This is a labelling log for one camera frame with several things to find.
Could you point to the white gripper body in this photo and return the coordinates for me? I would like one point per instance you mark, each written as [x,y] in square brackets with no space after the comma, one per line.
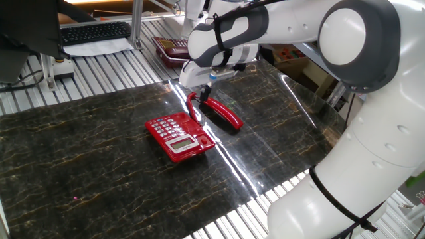
[194,75]

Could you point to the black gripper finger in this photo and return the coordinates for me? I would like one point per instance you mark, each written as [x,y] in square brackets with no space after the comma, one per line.
[208,91]
[202,97]

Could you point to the red telephone handset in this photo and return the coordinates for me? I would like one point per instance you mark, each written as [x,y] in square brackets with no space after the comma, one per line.
[224,112]

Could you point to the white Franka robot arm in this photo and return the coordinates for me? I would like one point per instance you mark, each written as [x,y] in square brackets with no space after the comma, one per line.
[365,166]

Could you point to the dark red desk telephone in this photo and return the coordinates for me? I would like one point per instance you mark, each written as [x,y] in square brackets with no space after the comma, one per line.
[172,51]

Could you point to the red telephone base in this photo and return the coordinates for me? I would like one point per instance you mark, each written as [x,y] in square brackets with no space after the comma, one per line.
[186,144]

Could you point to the white paper sheet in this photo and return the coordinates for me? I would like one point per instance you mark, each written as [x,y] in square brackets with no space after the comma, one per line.
[99,47]

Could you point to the cardboard box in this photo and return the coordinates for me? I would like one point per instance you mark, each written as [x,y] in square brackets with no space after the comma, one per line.
[308,71]

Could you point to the black computer keyboard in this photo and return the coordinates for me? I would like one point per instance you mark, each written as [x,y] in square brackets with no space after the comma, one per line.
[94,32]

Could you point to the dark marble pattern mat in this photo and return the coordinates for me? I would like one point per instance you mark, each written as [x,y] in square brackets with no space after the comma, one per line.
[99,166]

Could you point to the black computer monitor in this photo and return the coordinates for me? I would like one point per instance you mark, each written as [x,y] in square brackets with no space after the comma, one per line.
[26,26]

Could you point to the green object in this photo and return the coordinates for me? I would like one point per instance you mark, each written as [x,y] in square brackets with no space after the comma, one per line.
[416,179]

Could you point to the pink clips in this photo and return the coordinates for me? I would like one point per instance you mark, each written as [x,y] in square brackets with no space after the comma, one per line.
[421,196]

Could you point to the silver blue gripper camera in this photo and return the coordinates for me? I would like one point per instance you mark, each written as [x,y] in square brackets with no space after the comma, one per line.
[223,74]

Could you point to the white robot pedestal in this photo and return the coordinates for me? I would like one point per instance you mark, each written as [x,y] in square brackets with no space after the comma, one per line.
[192,8]

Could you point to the aluminium post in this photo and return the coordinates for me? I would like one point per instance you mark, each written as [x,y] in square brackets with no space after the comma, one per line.
[136,23]

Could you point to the aluminium frame rail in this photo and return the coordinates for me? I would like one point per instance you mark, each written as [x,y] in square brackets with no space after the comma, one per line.
[334,96]

